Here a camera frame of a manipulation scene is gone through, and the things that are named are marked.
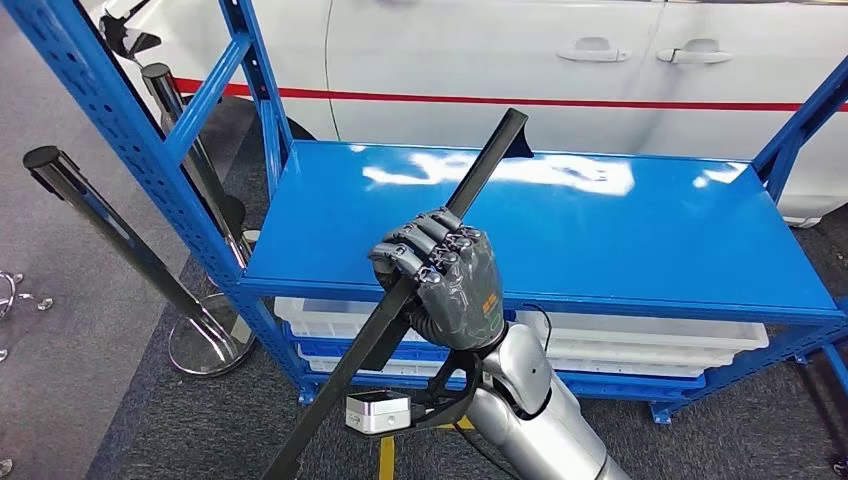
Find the black plastic plate bracket part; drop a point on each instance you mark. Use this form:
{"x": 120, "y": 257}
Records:
{"x": 490, "y": 159}

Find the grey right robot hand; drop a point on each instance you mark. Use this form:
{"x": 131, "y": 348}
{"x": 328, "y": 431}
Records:
{"x": 464, "y": 285}

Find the blue metal shelf rack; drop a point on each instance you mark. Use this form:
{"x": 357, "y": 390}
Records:
{"x": 596, "y": 232}

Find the yellow floor tape square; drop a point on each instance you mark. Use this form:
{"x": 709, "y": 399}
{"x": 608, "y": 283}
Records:
{"x": 386, "y": 464}

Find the chrome stanchion post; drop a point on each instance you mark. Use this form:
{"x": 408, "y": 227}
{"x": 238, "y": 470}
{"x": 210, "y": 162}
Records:
{"x": 99, "y": 218}
{"x": 166, "y": 99}

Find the white plastic crate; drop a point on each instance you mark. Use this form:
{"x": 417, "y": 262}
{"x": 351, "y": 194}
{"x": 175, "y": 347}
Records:
{"x": 629, "y": 331}
{"x": 331, "y": 364}
{"x": 318, "y": 318}
{"x": 629, "y": 361}

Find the white car with red stripe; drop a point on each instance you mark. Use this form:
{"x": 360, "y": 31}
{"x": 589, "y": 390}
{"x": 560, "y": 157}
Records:
{"x": 464, "y": 53}

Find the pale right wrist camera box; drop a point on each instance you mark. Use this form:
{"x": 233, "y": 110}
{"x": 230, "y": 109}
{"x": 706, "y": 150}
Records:
{"x": 374, "y": 412}

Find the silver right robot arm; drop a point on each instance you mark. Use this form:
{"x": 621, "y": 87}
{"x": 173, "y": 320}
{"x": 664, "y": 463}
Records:
{"x": 543, "y": 424}

